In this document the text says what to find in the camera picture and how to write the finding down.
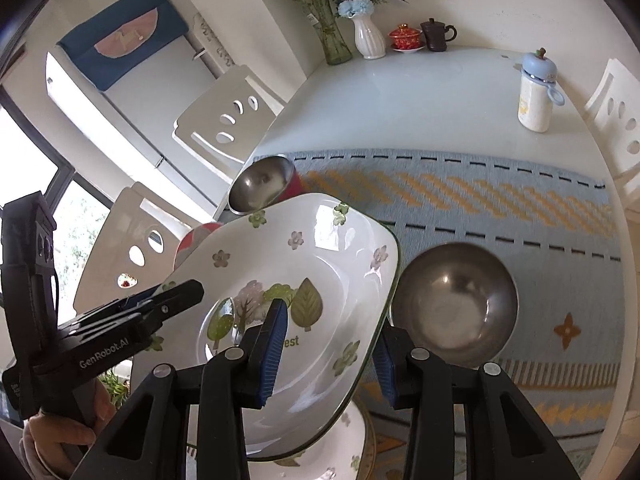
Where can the white chair with oval holes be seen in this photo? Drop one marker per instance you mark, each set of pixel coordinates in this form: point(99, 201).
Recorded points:
point(115, 230)
point(612, 77)
point(200, 120)

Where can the white refrigerator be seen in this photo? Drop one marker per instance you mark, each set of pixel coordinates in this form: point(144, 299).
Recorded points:
point(125, 110)

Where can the square floral plate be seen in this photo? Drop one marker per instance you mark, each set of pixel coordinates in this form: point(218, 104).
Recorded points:
point(320, 462)
point(325, 260)

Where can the person's left hand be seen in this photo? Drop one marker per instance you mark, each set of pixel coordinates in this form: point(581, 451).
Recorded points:
point(55, 440)

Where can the white bottle with blue lid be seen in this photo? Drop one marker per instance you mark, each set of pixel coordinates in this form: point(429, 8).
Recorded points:
point(532, 100)

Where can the blue cloth cover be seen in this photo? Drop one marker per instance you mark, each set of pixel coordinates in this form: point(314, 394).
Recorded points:
point(100, 45)

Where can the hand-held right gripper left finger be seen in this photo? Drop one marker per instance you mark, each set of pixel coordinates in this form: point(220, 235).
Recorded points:
point(272, 345)

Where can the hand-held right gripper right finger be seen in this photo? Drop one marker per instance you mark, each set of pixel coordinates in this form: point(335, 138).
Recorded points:
point(387, 370)

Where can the black framed window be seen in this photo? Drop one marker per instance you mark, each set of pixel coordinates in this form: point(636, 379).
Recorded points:
point(25, 150)

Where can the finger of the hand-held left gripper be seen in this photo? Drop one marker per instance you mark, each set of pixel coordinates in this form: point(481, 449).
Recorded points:
point(142, 296)
point(180, 294)

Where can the white ornate wall fixture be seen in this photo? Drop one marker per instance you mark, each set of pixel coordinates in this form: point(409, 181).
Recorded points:
point(215, 40)

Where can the blue steel bowl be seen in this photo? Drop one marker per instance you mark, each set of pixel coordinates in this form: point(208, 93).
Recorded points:
point(455, 300)

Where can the patterned woven table mat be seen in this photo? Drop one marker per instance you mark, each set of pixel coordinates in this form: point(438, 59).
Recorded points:
point(500, 210)

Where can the white ribbed vase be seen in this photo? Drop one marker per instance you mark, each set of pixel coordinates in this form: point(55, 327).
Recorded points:
point(370, 37)

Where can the red steel bowl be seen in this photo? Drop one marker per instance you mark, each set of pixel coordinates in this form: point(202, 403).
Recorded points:
point(260, 182)

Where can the pink cartoon bowl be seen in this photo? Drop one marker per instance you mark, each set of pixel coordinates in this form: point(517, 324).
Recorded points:
point(192, 245)

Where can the red lidded tea cup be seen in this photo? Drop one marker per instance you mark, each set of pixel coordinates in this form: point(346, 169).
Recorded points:
point(405, 37)

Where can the dark brown teapot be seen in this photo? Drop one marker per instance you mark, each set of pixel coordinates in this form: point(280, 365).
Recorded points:
point(434, 35)

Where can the potted green plant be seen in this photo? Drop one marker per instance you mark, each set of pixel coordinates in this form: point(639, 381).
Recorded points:
point(116, 385)

